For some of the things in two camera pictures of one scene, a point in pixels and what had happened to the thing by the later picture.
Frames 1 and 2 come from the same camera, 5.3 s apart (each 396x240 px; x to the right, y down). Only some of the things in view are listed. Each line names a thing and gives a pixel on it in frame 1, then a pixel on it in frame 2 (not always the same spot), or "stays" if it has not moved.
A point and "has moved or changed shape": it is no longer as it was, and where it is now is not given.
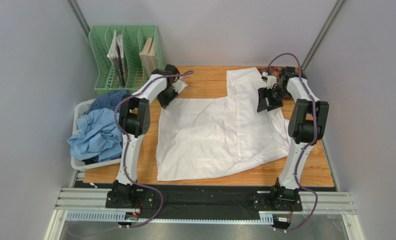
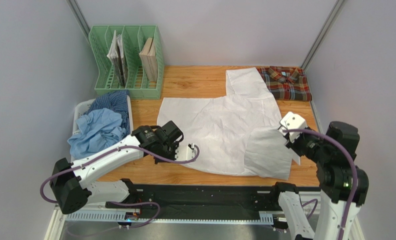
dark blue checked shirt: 109,101 stays
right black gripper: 267,101 -> 295,143
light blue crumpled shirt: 99,138 stays
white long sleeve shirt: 210,137 has moved or changed shape
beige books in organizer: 148,56 stays
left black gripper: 166,102 -> 175,145
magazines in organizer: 117,55 stays
